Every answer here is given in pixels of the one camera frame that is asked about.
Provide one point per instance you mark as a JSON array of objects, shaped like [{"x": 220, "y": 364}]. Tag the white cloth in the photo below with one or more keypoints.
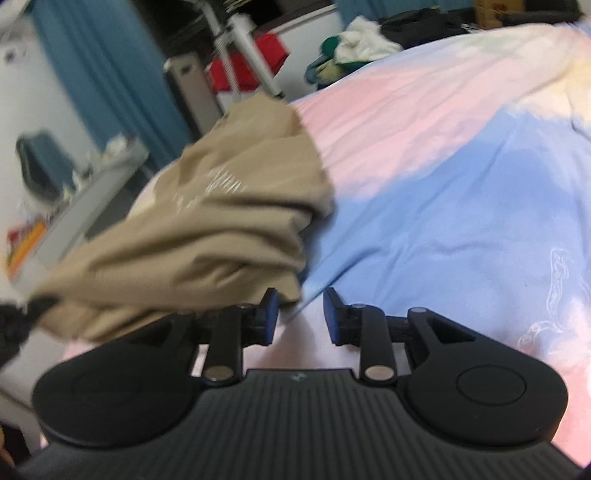
[{"x": 364, "y": 39}]

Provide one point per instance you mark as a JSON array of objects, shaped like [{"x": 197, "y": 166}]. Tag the black clothes pile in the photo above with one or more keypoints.
[{"x": 425, "y": 25}]

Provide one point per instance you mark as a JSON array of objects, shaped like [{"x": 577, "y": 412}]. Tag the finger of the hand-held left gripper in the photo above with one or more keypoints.
[{"x": 44, "y": 305}]

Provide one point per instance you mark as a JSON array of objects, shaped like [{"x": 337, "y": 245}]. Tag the khaki garment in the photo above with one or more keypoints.
[{"x": 207, "y": 221}]

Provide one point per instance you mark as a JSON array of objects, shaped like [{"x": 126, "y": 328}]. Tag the pastel pink blue bed sheet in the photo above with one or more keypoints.
[{"x": 438, "y": 175}]

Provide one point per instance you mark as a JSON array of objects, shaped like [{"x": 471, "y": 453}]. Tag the cardboard box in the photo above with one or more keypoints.
[{"x": 490, "y": 10}]

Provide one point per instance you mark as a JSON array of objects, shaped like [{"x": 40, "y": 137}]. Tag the grey desk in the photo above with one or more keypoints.
[{"x": 87, "y": 198}]

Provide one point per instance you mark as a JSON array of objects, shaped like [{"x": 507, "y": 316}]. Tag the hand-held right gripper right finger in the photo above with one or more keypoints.
[{"x": 330, "y": 318}]

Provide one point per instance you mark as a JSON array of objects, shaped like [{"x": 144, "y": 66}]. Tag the white cabinet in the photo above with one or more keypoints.
[{"x": 304, "y": 41}]

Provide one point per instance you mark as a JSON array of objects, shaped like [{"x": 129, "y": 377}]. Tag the black framed wavy mirror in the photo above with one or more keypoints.
[{"x": 39, "y": 164}]

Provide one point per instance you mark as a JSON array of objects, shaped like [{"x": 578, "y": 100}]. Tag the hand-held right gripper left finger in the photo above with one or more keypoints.
[{"x": 271, "y": 318}]

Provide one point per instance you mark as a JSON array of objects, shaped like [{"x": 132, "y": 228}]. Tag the red cloth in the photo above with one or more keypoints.
[{"x": 270, "y": 50}]

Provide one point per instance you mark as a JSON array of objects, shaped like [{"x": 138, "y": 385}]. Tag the white garment steamer pole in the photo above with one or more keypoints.
[{"x": 251, "y": 50}]

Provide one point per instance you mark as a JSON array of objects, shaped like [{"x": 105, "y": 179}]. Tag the orange box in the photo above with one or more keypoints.
[{"x": 25, "y": 249}]

